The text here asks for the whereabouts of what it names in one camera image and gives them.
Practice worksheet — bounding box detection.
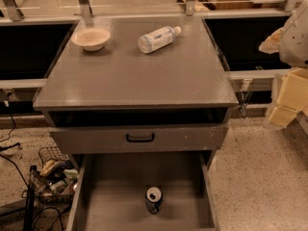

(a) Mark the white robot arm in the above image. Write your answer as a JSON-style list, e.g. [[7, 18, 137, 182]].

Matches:
[[259, 0, 308, 128]]

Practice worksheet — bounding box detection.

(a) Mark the wire basket with items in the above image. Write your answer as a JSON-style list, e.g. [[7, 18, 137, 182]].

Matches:
[[29, 146, 79, 203]]

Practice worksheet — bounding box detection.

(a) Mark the open grey middle drawer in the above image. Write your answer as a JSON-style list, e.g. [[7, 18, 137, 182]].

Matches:
[[66, 152, 220, 231]]

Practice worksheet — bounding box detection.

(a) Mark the black drawer handle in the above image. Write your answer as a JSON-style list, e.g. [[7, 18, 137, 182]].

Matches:
[[126, 133, 155, 142]]

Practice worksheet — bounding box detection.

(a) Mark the blue pepsi can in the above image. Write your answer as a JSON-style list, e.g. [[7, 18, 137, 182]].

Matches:
[[145, 187, 163, 215]]

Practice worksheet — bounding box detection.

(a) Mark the black stand pole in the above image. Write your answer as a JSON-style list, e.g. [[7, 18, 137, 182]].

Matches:
[[23, 166, 37, 231]]

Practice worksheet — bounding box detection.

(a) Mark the white paper bowl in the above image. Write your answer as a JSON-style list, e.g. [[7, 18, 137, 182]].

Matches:
[[71, 28, 111, 51]]

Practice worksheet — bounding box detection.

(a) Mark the grey top drawer front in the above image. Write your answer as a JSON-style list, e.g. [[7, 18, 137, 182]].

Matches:
[[50, 124, 228, 154]]

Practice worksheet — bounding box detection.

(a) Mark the clear plastic water bottle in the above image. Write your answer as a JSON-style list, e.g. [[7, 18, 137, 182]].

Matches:
[[138, 26, 182, 54]]

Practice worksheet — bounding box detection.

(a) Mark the grey drawer cabinet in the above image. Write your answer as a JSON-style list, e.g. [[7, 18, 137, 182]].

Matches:
[[33, 15, 240, 166]]

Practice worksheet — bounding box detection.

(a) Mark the metal rail frame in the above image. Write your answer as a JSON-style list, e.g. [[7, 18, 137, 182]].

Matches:
[[0, 0, 307, 22]]

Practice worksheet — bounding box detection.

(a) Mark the black floor cable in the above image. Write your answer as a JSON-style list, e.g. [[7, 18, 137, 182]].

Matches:
[[0, 91, 22, 152]]

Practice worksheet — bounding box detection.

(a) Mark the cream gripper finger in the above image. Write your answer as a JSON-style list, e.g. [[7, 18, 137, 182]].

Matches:
[[259, 28, 283, 54], [268, 68, 308, 128]]

